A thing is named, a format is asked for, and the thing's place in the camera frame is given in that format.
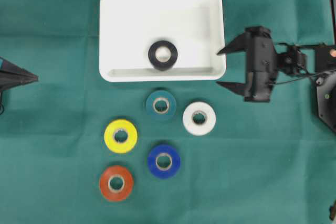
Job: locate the green tape roll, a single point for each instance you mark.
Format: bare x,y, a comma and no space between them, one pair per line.
161,105

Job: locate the green table cloth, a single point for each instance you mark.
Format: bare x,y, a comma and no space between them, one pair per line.
262,162

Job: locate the black tape roll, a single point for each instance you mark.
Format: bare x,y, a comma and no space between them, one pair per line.
162,55

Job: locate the yellow tape roll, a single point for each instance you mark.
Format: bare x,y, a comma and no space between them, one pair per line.
120,136

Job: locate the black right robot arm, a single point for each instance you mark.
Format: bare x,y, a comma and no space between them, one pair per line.
316,63

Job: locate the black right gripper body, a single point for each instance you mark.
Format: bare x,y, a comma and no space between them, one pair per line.
261,64

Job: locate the white tape roll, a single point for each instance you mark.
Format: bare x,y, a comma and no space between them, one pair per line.
199,118

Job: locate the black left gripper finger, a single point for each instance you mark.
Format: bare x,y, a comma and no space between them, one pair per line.
8,67
11,82

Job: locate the blue tape roll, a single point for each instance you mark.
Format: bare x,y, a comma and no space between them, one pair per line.
163,161

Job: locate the red tape roll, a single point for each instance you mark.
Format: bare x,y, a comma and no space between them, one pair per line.
116,183

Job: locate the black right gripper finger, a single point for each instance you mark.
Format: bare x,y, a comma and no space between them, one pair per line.
235,87
238,44

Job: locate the white rectangular plastic tray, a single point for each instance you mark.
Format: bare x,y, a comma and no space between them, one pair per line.
128,28

